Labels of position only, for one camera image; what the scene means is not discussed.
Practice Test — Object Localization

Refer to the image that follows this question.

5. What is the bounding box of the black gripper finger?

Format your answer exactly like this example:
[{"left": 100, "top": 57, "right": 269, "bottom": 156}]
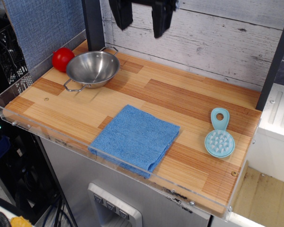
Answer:
[
  {"left": 152, "top": 0, "right": 175, "bottom": 38},
  {"left": 109, "top": 0, "right": 133, "bottom": 30}
]

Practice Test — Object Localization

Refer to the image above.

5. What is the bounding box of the dark metal post right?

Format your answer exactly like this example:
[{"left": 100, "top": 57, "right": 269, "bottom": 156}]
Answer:
[{"left": 256, "top": 28, "right": 284, "bottom": 111}]

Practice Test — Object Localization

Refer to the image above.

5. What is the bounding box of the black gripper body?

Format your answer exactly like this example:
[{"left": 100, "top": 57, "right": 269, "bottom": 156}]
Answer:
[{"left": 131, "top": 0, "right": 180, "bottom": 9}]

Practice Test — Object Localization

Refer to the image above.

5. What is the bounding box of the yellow object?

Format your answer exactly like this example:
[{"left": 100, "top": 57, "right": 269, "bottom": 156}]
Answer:
[{"left": 10, "top": 216, "right": 33, "bottom": 227}]

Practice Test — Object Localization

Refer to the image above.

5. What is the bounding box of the black plastic crate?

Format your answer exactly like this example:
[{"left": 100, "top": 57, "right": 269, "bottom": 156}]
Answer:
[{"left": 0, "top": 25, "right": 28, "bottom": 85}]

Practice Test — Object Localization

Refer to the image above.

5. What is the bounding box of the white grooved appliance top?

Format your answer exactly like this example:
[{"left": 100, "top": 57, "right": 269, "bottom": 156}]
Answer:
[{"left": 259, "top": 83, "right": 284, "bottom": 136}]

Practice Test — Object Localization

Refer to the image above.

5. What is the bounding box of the blue microfiber towel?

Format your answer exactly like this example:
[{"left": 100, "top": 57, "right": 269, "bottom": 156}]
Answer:
[{"left": 89, "top": 105, "right": 180, "bottom": 179}]

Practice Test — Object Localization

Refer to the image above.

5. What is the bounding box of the teal scalp massager brush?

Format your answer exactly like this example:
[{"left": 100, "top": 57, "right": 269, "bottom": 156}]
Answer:
[{"left": 204, "top": 108, "right": 235, "bottom": 158}]

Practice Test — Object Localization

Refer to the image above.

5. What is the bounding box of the dark metal post left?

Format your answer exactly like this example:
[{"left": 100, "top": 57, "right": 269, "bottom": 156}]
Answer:
[{"left": 81, "top": 0, "right": 105, "bottom": 51}]

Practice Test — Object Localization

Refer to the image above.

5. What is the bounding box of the steel bowl with handles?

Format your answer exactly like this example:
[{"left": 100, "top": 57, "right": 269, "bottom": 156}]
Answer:
[{"left": 63, "top": 46, "right": 120, "bottom": 92}]

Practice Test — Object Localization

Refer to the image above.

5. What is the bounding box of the clear acrylic table guard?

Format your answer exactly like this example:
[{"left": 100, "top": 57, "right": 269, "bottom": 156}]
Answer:
[{"left": 0, "top": 30, "right": 262, "bottom": 223}]

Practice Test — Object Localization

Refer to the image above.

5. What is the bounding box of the dark metal post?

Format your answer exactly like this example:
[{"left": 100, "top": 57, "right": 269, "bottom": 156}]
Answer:
[
  {"left": 256, "top": 28, "right": 284, "bottom": 111},
  {"left": 81, "top": 0, "right": 105, "bottom": 51}
]

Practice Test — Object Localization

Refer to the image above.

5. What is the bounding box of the red toy tomato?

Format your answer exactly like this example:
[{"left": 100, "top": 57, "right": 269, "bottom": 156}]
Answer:
[{"left": 52, "top": 47, "right": 75, "bottom": 72}]

